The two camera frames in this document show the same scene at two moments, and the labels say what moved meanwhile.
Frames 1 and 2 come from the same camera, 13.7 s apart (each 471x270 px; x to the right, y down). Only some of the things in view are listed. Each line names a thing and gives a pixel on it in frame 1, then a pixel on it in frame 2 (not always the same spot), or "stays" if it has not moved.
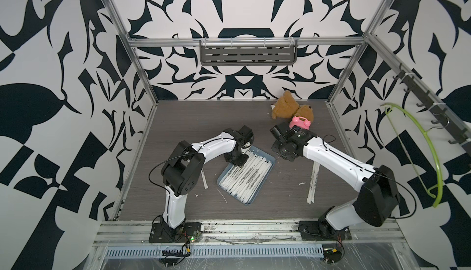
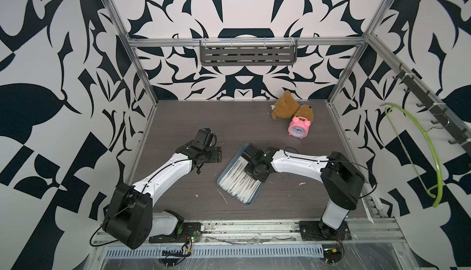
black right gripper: (274, 150) to (259, 177)
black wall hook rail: (458, 132) stays
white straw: (231, 177) stays
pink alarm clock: (301, 121) stays
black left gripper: (242, 162) to (216, 152)
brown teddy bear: (287, 107) stays
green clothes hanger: (440, 182) stays
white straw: (229, 191) to (240, 186)
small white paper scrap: (222, 196) stays
